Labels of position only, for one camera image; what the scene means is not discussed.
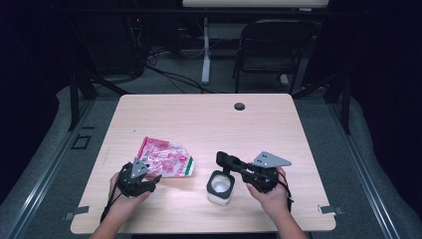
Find hand-held gripper black cable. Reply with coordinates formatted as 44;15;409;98
100;178;122;223
277;170;295;213

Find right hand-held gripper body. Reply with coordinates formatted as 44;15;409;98
242;150;293;194

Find aluminium floor rail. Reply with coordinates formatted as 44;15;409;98
326;99;402;239
0;99;98;239

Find grey metal bracket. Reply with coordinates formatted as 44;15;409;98
317;204;345;216
64;205;91;222

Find left hand-held gripper black cable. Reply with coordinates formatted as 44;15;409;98
100;178;122;223

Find black floor cables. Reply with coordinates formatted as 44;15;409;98
145;46;220;95

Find black metal stand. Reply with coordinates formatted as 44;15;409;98
292;71;352;135
68;71;130;131

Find clear jar with black lid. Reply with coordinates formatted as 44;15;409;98
206;150;242;206

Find right hand-held gripper black cable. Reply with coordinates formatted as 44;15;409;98
277;170;295;213

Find dark computer tower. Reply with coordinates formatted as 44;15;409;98
79;13;147;78

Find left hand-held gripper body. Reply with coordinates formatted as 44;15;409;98
116;157;157;197

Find person's left hand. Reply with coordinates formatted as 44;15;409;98
108;172;151;217

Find person's right hand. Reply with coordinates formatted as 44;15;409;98
246;166;293;220

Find pink and white plastic bag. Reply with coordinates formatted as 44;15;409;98
137;135;196;178

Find white desk leg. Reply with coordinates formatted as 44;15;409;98
201;17;212;85

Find black folding chair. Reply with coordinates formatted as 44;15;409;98
233;18;321;96

